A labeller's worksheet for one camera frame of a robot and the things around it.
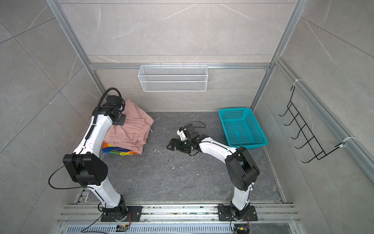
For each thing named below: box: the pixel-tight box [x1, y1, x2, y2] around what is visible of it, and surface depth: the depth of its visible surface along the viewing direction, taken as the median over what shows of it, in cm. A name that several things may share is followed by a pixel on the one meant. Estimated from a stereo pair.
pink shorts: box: [103, 99, 154, 155], surface depth 94 cm
